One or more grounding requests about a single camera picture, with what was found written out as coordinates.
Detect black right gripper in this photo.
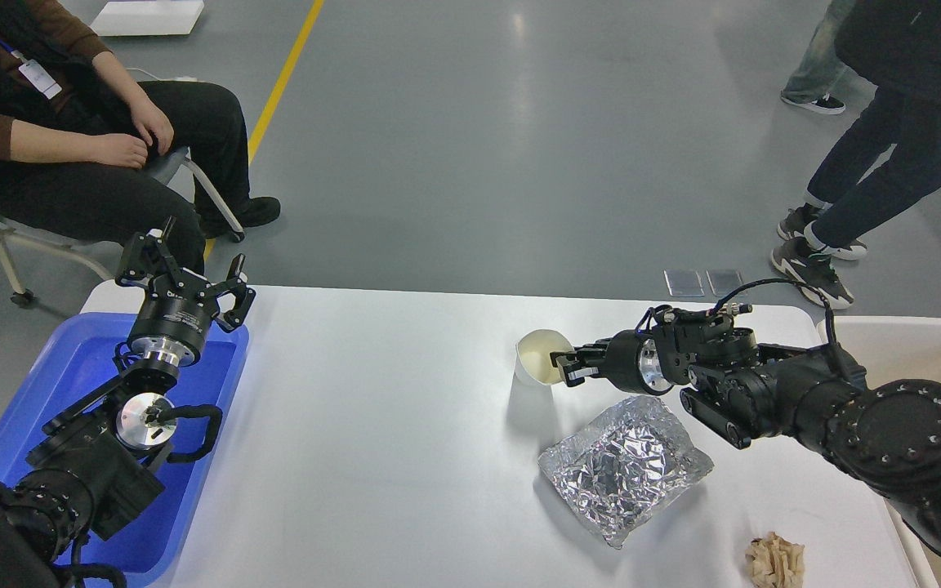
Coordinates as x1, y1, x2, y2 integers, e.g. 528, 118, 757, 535
550, 330, 675, 397

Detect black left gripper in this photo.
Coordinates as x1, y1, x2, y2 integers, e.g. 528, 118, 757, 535
115, 216, 256, 366

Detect white paper cup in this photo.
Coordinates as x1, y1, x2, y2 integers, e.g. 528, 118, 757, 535
515, 330, 574, 385

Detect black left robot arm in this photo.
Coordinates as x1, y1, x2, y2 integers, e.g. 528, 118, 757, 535
0, 220, 256, 587

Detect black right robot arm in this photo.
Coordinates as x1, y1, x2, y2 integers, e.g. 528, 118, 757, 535
550, 295, 941, 557

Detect crumpled aluminium foil tray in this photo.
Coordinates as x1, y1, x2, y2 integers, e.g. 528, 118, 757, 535
537, 395, 714, 550

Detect left metal floor plate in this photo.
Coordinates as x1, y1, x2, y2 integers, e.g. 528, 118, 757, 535
663, 269, 706, 298

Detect metal floor plate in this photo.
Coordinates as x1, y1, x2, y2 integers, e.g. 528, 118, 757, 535
706, 269, 744, 298
663, 269, 706, 298

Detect blue plastic bin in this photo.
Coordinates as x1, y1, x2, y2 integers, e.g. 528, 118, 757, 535
0, 313, 249, 587

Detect right metal floor plate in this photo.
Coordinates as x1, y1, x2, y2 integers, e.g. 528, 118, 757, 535
706, 269, 744, 298

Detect person in black trousers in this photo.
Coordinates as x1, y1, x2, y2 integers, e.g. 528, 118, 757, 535
0, 1, 281, 273

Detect white box on floor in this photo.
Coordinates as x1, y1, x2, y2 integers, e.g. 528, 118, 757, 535
91, 1, 205, 37

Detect crumpled brown paper ball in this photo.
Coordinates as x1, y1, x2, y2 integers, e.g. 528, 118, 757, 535
744, 532, 805, 587

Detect person in light jeans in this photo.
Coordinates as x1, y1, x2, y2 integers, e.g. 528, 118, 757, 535
780, 1, 856, 115

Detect beige plastic bin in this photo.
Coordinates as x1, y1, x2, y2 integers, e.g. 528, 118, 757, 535
834, 316, 941, 587

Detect person in dark jacket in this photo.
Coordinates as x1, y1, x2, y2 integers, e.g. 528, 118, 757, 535
770, 1, 941, 310

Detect white frame chair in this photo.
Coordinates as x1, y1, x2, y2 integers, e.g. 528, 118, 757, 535
0, 146, 245, 308

